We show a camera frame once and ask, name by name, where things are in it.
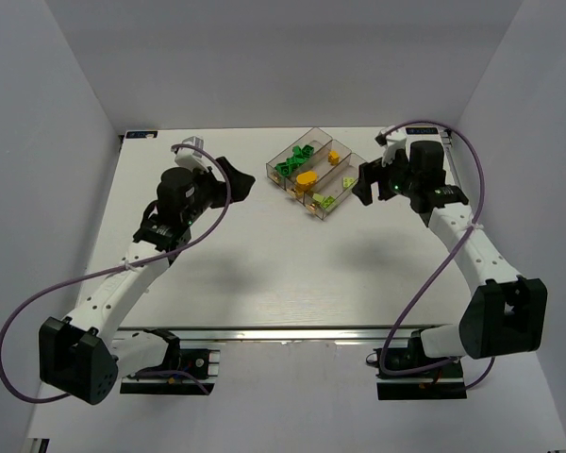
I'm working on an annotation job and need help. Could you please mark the lime lego brick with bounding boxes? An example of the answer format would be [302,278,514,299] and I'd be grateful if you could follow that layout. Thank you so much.
[342,176,356,189]
[312,193,325,203]
[321,196,336,210]

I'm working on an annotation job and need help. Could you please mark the aluminium rail front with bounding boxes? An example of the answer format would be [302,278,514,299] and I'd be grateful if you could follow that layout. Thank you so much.
[65,325,520,343]

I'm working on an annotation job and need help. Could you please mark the clear three-compartment container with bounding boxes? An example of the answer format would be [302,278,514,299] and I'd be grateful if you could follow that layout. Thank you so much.
[266,127,365,220]

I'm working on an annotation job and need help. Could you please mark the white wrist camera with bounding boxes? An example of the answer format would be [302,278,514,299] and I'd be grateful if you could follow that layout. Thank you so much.
[171,136,207,171]
[375,126,407,167]

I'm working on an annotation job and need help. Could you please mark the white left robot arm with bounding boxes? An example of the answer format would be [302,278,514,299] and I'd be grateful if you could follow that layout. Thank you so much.
[39,157,256,405]

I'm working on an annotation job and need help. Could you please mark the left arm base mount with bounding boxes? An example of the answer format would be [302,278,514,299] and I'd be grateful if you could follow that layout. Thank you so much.
[120,348,221,396]

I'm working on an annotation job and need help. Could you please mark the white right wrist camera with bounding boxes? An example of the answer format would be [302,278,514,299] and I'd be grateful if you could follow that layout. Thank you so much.
[375,126,407,167]

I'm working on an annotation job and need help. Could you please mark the blue label left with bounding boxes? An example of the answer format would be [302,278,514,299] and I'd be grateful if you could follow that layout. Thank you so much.
[125,130,158,140]

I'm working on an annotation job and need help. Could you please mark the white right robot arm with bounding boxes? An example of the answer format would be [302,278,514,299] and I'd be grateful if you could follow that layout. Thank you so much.
[353,140,548,377]

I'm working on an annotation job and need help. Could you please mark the small yellow lego brick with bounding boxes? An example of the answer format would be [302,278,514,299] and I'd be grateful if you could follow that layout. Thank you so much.
[327,150,340,166]

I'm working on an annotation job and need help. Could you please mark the orange lego brick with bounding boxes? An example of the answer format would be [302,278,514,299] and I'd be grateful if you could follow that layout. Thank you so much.
[295,170,319,192]

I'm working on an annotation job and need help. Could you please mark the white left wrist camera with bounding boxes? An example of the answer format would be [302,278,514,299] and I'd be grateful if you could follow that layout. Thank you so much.
[171,136,207,171]

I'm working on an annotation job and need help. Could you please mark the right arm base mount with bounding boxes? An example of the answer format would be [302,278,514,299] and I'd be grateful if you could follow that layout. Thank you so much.
[365,346,467,401]

